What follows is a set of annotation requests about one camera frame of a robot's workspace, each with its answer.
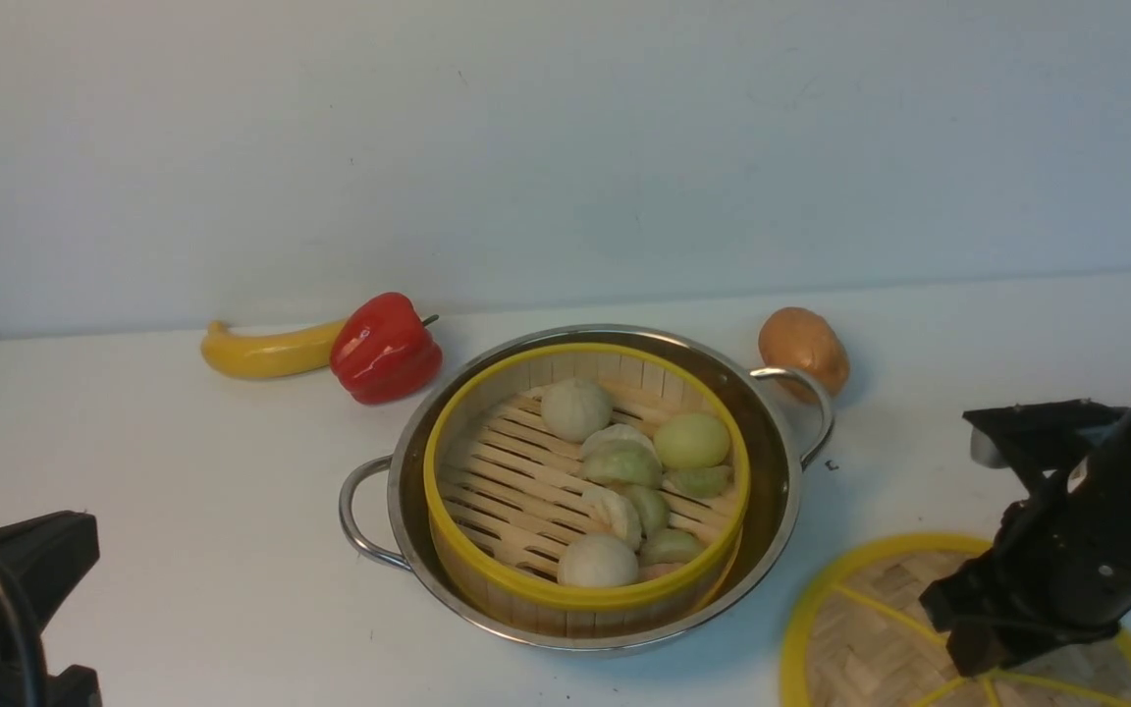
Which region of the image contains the green dumpling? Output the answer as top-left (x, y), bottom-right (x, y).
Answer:
top-left (619, 486), bottom-right (670, 538)
top-left (664, 465), bottom-right (734, 500)
top-left (580, 424), bottom-right (664, 489)
top-left (638, 527), bottom-right (706, 567)

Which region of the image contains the white dumpling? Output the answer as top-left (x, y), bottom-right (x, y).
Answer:
top-left (580, 488), bottom-right (645, 551)

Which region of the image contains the pale green round bun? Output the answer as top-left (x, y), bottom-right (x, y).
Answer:
top-left (654, 412), bottom-right (731, 469)

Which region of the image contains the red bell pepper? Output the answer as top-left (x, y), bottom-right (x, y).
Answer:
top-left (329, 292), bottom-right (443, 407)

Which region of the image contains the green dumpling bottom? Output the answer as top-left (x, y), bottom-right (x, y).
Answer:
top-left (638, 527), bottom-right (706, 567)

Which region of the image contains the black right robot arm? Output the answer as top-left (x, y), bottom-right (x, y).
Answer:
top-left (920, 400), bottom-right (1131, 676)

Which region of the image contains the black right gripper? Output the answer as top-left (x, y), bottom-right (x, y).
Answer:
top-left (920, 471), bottom-right (1131, 676)

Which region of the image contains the green dumpling lower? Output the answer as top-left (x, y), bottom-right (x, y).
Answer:
top-left (619, 486), bottom-right (670, 538)

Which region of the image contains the woven bamboo steamer lid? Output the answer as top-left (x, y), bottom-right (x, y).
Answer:
top-left (780, 533), bottom-right (1131, 706)

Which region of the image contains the brown potato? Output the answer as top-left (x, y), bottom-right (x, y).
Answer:
top-left (757, 307), bottom-right (851, 398)

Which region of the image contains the stainless steel pot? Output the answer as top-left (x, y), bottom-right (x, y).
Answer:
top-left (340, 325), bottom-right (835, 654)

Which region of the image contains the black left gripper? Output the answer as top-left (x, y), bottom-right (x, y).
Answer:
top-left (0, 512), bottom-right (103, 706)

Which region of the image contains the green dumpling right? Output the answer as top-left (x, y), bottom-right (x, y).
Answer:
top-left (664, 465), bottom-right (734, 500)

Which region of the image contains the white bun front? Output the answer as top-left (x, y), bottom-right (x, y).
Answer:
top-left (556, 534), bottom-right (640, 589)

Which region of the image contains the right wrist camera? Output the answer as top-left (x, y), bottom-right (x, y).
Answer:
top-left (962, 399), bottom-right (1131, 492)

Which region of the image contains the bamboo steamer yellow rim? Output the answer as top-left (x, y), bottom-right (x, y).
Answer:
top-left (421, 331), bottom-right (751, 638)

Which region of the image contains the yellow banana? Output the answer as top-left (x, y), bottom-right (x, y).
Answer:
top-left (200, 319), bottom-right (345, 380)

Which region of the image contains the white round bun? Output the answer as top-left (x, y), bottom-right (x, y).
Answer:
top-left (539, 379), bottom-right (614, 443)

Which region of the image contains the green dumpling centre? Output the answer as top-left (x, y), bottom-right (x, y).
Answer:
top-left (580, 424), bottom-right (664, 489)

